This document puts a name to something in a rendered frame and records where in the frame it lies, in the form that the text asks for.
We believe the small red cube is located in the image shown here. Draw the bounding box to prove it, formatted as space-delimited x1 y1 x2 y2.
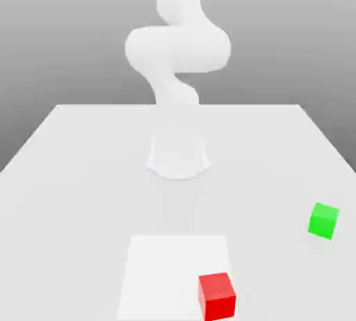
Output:
197 272 237 321

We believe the small green cube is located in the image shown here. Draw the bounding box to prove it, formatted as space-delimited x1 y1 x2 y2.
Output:
307 201 341 241

